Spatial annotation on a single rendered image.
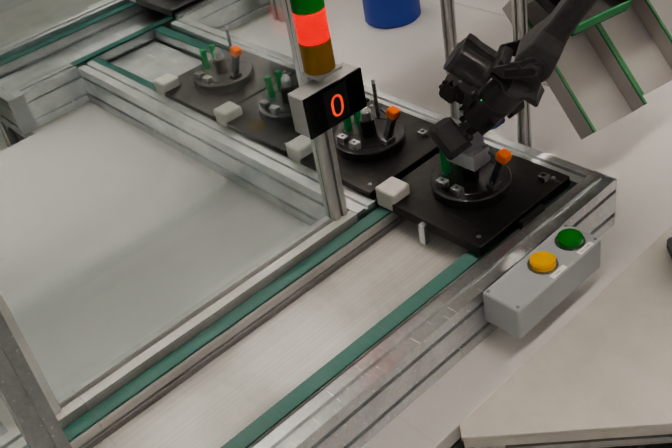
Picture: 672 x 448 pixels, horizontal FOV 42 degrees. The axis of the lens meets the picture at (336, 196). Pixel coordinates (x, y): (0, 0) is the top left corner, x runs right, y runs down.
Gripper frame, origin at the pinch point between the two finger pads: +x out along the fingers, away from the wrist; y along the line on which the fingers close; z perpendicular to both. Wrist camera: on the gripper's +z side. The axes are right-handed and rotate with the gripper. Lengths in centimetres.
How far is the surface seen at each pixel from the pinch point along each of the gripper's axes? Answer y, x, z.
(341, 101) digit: 17.9, -3.4, 14.6
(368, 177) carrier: 8.4, 19.4, 4.9
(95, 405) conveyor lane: 71, 19, 0
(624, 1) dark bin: -32.6, -15.5, 1.1
